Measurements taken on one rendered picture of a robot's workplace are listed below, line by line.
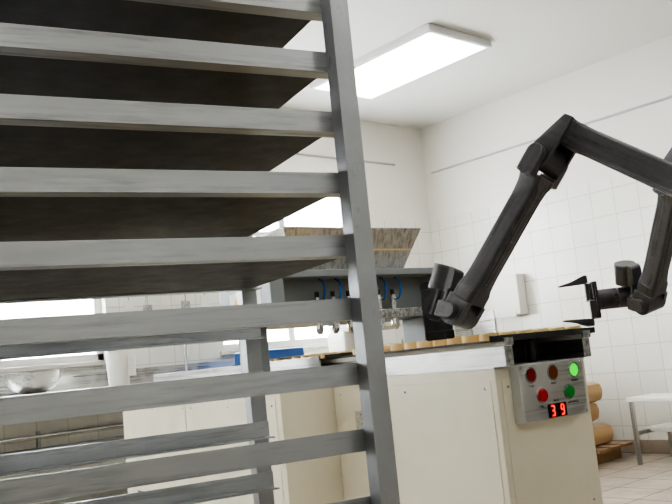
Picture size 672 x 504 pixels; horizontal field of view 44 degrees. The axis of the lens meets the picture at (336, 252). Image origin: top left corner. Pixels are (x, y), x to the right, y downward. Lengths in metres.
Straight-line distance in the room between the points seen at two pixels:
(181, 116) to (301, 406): 1.53
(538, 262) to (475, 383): 5.03
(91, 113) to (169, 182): 0.13
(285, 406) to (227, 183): 1.45
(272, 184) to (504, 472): 1.15
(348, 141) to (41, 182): 0.41
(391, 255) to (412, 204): 4.90
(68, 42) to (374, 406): 0.61
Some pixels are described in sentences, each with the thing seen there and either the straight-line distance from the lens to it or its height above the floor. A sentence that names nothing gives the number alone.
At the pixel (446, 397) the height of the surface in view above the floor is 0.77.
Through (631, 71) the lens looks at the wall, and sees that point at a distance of 6.81.
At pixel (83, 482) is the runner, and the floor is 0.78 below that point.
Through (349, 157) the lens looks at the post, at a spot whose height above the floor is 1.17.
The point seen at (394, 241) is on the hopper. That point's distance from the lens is 2.85.
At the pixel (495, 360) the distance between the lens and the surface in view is 2.07.
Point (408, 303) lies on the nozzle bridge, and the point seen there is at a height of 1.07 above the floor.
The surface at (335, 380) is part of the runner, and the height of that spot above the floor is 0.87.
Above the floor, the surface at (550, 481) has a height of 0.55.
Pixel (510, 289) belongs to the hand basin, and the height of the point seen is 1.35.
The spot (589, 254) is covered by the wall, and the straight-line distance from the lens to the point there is 6.84.
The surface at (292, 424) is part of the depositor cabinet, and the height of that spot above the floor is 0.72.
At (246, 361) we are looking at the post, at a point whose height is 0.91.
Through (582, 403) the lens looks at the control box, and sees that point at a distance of 2.24.
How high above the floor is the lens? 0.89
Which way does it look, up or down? 7 degrees up
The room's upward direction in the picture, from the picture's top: 6 degrees counter-clockwise
